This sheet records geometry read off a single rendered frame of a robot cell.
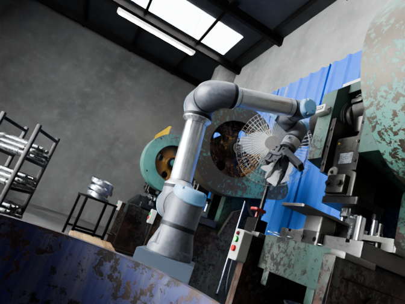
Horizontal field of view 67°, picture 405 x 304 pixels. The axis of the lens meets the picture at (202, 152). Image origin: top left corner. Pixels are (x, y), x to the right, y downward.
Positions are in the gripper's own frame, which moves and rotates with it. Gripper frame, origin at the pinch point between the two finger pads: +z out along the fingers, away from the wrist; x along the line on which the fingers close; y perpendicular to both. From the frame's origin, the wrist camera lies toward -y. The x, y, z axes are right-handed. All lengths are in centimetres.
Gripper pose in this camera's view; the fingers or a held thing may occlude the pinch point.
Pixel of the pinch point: (270, 183)
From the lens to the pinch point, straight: 130.1
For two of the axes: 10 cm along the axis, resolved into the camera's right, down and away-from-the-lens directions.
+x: -4.2, -6.8, -6.1
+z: -5.6, 7.2, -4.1
